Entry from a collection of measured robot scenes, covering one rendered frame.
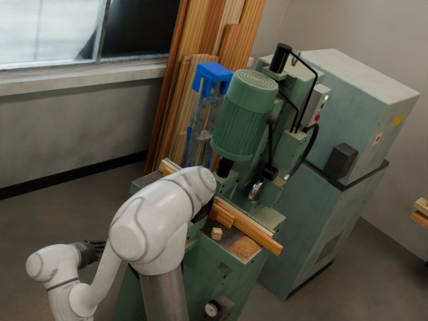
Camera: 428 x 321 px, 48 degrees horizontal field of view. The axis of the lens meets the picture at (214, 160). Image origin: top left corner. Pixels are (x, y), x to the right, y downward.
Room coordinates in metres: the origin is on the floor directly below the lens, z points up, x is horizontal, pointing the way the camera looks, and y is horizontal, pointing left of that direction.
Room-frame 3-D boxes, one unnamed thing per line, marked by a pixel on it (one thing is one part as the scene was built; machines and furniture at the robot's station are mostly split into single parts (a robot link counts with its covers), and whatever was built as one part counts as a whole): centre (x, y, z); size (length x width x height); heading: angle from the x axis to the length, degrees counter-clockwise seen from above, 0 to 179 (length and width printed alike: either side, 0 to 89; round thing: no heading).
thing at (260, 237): (1.65, -0.09, 0.92); 0.62 x 0.02 x 0.04; 64
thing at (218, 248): (1.57, 0.00, 0.87); 0.61 x 0.30 x 0.06; 64
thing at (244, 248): (1.48, -0.23, 0.91); 0.12 x 0.09 x 0.03; 154
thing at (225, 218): (1.62, -0.05, 0.93); 0.22 x 0.01 x 0.06; 64
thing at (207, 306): (1.36, -0.19, 0.65); 0.06 x 0.04 x 0.08; 64
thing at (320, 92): (1.89, -0.32, 1.40); 0.10 x 0.06 x 0.16; 154
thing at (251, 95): (1.66, -0.05, 1.35); 0.18 x 0.18 x 0.31
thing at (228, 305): (1.42, -0.22, 0.58); 0.12 x 0.08 x 0.08; 154
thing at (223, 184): (1.68, -0.06, 1.03); 0.14 x 0.07 x 0.09; 154
